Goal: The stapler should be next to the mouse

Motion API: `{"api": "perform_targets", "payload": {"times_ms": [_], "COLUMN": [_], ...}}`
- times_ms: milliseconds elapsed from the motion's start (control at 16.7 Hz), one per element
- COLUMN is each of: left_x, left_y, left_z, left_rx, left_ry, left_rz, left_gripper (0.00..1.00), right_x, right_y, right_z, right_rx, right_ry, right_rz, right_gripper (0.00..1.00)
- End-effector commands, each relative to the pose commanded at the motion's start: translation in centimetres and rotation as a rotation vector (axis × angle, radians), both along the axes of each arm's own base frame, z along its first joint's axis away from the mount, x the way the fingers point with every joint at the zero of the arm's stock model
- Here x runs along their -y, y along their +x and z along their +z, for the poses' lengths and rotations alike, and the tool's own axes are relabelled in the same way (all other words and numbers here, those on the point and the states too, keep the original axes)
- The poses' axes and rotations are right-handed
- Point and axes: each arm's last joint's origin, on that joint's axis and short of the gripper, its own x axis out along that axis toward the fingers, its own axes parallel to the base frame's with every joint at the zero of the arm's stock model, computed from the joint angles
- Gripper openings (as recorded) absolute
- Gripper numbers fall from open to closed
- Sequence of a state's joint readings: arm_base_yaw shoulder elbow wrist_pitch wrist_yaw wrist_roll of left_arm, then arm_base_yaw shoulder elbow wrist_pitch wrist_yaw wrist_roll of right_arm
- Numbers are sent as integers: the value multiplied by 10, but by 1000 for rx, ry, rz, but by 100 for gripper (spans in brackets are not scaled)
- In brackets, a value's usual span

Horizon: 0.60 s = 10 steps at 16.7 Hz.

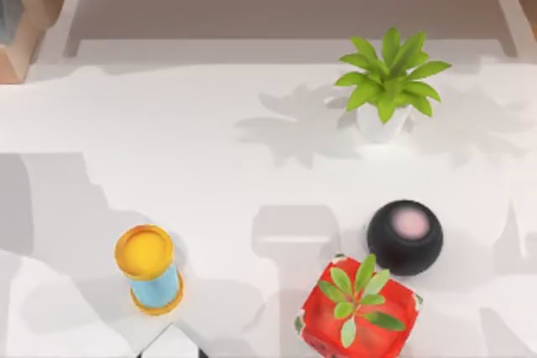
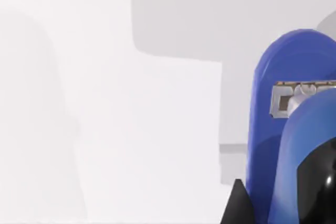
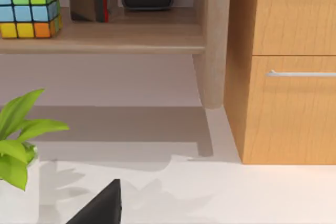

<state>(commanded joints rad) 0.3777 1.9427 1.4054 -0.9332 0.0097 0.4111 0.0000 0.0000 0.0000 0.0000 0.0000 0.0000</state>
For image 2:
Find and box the blue and black stapler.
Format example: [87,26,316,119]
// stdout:
[247,29,336,224]

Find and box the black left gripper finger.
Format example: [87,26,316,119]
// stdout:
[219,178,252,224]

